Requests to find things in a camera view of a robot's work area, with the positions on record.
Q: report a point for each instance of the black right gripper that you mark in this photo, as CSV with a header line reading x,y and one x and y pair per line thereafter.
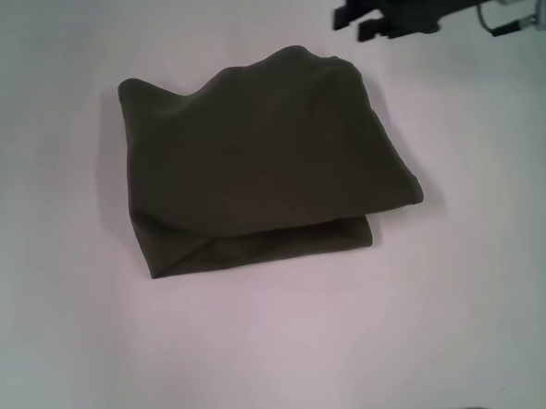
x,y
427,0

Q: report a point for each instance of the dark green t-shirt pink print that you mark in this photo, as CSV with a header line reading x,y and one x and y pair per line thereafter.
x,y
251,159

